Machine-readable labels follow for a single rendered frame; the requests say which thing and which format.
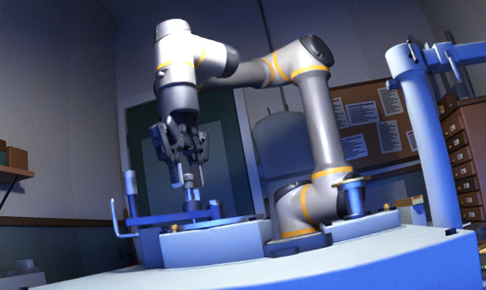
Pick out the wooden wall shelf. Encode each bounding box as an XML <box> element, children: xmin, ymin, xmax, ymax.
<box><xmin>0</xmin><ymin>161</ymin><xmax>36</xmax><ymax>217</ymax></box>

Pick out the grey crank plunger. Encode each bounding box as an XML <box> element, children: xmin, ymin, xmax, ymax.
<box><xmin>181</xmin><ymin>172</ymin><xmax>203</xmax><ymax>213</ymax></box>

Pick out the dark pin handle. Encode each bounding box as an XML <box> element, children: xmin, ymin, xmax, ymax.
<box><xmin>405</xmin><ymin>34</ymin><xmax>420</xmax><ymax>64</ymax></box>

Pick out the blue round index plate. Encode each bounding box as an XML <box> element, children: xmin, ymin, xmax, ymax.
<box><xmin>162</xmin><ymin>214</ymin><xmax>269</xmax><ymax>234</ymax></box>

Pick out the brown box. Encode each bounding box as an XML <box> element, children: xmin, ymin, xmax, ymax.
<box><xmin>6</xmin><ymin>145</ymin><xmax>29</xmax><ymax>171</ymax></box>

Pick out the grey bent rod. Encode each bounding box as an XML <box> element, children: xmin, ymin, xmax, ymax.
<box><xmin>109</xmin><ymin>197</ymin><xmax>140</xmax><ymax>239</ymax></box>

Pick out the brown drawer cabinet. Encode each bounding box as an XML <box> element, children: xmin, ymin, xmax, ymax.
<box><xmin>436</xmin><ymin>92</ymin><xmax>486</xmax><ymax>225</ymax></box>

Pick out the grey machine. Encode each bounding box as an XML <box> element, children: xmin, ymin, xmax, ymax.
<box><xmin>0</xmin><ymin>257</ymin><xmax>47</xmax><ymax>290</ymax></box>

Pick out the grey round tank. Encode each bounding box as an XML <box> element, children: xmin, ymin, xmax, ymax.
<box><xmin>251</xmin><ymin>105</ymin><xmax>313</xmax><ymax>181</ymax></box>

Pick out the blue round column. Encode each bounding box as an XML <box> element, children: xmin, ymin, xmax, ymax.
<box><xmin>384</xmin><ymin>41</ymin><xmax>464</xmax><ymax>230</ymax></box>

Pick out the dark blue base plate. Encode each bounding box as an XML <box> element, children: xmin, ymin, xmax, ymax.
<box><xmin>262</xmin><ymin>232</ymin><xmax>334</xmax><ymax>259</ymax></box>

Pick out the blue arbor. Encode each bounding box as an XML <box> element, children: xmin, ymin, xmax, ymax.
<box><xmin>341</xmin><ymin>181</ymin><xmax>368</xmax><ymax>221</ymax></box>

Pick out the cork notice board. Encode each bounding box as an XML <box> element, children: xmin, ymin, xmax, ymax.
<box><xmin>329</xmin><ymin>77</ymin><xmax>422</xmax><ymax>171</ymax></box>

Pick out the brass dial blank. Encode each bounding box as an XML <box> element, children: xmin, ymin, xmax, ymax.
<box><xmin>331</xmin><ymin>175</ymin><xmax>372</xmax><ymax>189</ymax></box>

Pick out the blue machine body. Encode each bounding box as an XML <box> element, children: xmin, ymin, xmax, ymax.
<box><xmin>137</xmin><ymin>208</ymin><xmax>402</xmax><ymax>270</ymax></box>

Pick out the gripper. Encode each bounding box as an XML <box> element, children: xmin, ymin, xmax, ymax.
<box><xmin>148</xmin><ymin>82</ymin><xmax>211</xmax><ymax>190</ymax></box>

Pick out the grey box with tan lid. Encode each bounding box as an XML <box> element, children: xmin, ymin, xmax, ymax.
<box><xmin>394</xmin><ymin>194</ymin><xmax>428</xmax><ymax>227</ymax></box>

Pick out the green door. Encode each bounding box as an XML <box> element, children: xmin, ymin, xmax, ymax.
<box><xmin>124</xmin><ymin>88</ymin><xmax>257</xmax><ymax>219</ymax></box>

